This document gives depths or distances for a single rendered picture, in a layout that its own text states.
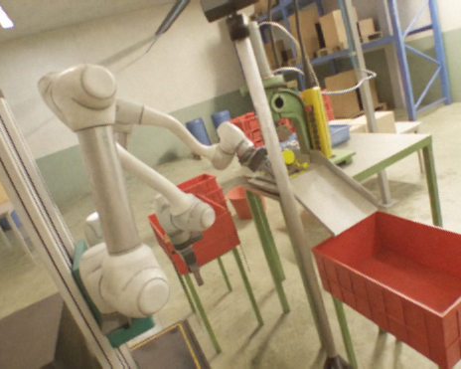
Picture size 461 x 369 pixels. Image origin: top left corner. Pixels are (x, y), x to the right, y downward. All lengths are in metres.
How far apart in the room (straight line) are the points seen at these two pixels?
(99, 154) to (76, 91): 0.18
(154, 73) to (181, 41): 1.25
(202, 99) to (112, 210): 9.27
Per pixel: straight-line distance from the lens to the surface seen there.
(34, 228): 1.31
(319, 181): 1.59
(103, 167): 0.98
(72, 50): 9.86
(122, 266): 1.01
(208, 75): 10.33
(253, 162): 1.66
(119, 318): 1.26
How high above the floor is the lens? 1.51
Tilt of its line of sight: 16 degrees down
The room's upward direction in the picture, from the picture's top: 18 degrees counter-clockwise
